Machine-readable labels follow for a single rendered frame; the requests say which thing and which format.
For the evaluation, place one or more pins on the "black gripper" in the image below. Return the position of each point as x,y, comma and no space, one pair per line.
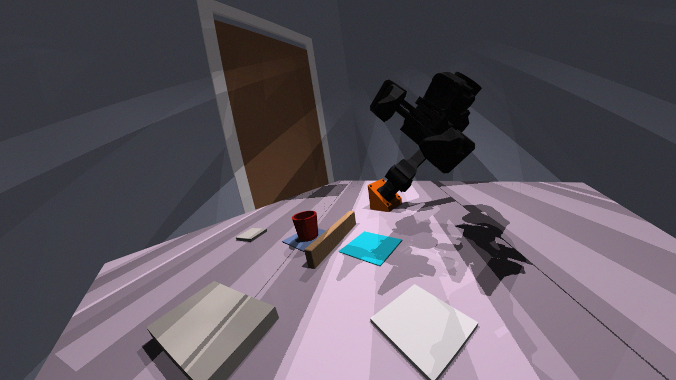
423,125

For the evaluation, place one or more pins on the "dark red cup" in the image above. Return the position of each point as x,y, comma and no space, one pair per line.
306,225

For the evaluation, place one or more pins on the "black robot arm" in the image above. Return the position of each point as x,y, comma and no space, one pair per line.
450,95

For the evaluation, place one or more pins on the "white flat square panel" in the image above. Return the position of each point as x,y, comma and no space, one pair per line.
428,332

